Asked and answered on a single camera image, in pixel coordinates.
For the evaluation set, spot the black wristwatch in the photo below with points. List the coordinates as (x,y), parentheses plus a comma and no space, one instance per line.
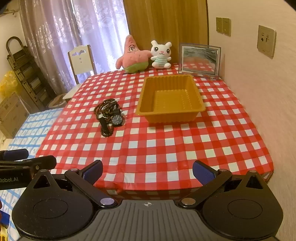
(116,119)

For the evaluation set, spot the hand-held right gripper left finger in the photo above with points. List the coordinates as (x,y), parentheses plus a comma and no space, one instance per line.
(92,172)

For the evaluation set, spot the yellow plastic tray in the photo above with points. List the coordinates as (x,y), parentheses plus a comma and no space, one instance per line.
(171,102)

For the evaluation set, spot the blue checked sheet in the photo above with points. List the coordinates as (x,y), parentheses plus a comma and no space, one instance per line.
(30,129)

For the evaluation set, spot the brown curtain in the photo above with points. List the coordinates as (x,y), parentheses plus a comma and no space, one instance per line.
(166,23)

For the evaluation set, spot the red white checkered tablecloth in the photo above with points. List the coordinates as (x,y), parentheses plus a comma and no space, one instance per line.
(161,143)

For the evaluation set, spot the large beige wall socket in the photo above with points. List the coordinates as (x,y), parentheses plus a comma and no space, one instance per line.
(266,41)

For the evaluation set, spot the cardboard box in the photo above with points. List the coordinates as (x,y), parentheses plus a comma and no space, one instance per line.
(11,115)

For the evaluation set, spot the sheer lace curtain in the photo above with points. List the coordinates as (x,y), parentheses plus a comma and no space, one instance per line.
(57,34)

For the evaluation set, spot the white wooden chair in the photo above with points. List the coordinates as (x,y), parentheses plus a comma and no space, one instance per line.
(81,60)

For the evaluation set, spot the white bunny plush toy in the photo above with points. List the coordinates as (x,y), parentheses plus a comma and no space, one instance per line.
(160,52)

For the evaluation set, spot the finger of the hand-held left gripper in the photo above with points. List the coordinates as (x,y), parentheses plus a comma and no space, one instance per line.
(13,154)
(41,161)

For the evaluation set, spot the pink starfish plush toy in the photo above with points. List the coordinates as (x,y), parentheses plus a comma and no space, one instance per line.
(134,55)

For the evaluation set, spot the round woven basket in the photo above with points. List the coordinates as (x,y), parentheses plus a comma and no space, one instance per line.
(55,102)

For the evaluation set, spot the glass picture frame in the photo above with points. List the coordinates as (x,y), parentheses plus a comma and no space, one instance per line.
(198,58)

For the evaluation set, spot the yellow plastic bag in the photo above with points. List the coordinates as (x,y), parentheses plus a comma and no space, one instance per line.
(8,83)

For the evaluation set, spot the black folding rack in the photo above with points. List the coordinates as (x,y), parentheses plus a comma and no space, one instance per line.
(25,69)

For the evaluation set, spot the small beige wall socket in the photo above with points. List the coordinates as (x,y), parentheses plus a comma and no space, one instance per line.
(226,26)
(219,24)

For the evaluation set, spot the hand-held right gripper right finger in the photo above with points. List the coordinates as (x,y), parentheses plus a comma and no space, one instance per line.
(203,172)

